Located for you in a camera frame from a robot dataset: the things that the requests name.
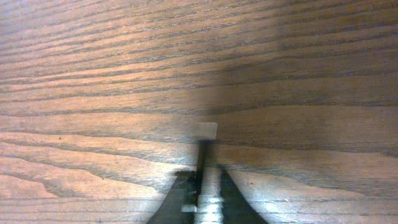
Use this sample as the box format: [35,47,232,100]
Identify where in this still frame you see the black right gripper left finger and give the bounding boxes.
[147,170,197,224]

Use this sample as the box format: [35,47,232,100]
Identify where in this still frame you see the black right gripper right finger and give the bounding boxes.
[218,165,268,224]

